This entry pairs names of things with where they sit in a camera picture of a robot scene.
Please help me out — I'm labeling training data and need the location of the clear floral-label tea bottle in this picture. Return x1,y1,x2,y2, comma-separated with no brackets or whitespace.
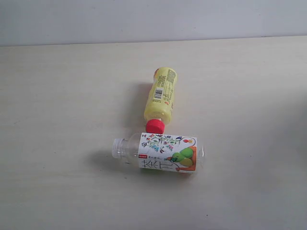
112,132,205,173

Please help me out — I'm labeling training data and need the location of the yellow bottle red cap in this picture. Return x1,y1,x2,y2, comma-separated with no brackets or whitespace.
144,67,177,134

